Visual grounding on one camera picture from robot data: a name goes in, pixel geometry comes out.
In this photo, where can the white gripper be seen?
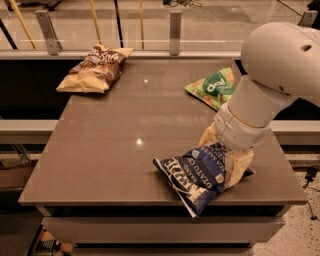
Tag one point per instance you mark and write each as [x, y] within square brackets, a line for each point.
[237, 134]

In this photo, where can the blue kettle chip bag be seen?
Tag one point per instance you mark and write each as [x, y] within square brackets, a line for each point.
[198, 176]

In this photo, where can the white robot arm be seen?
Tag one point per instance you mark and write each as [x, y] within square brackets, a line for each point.
[282, 63]

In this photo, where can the green chip bag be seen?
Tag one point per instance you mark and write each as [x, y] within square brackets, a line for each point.
[215, 89]

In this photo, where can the brown chip bag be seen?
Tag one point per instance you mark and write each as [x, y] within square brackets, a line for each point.
[97, 72]

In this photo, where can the grey drawer front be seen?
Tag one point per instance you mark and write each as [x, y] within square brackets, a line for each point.
[207, 230]

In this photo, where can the items on lower shelf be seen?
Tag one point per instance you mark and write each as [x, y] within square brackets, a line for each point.
[48, 245]

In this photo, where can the cardboard box lower left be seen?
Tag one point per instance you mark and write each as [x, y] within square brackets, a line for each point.
[16, 176]

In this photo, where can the middle metal railing bracket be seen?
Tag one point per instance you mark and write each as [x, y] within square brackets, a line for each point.
[175, 32]

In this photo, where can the metal railing bracket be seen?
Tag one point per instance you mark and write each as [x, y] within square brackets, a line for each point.
[175, 32]
[53, 45]
[308, 18]

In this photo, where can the right metal railing bracket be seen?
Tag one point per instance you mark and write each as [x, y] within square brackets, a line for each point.
[308, 18]

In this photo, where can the left metal railing bracket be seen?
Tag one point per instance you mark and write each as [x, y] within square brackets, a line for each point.
[53, 45]

